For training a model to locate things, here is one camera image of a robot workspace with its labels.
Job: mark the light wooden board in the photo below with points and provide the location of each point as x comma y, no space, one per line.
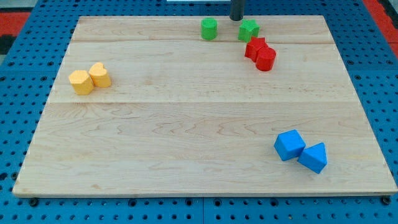
186,117

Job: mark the red star block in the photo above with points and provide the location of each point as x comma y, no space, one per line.
253,46

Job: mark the red cylinder block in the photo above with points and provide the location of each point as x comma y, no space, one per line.
265,59

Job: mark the green cylinder block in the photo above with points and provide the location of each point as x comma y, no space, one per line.
209,28

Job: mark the blue cube block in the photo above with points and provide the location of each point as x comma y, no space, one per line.
289,144

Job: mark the green star block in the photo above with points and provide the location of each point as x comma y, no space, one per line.
248,28

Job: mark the yellow heart block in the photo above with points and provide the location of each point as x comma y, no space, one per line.
99,75

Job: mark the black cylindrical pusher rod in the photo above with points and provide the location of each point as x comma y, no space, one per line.
237,10

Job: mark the yellow hexagon block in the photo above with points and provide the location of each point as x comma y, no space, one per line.
81,82

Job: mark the blue triangle block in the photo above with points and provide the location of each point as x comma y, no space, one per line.
314,158

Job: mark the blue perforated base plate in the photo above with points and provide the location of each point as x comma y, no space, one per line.
31,65

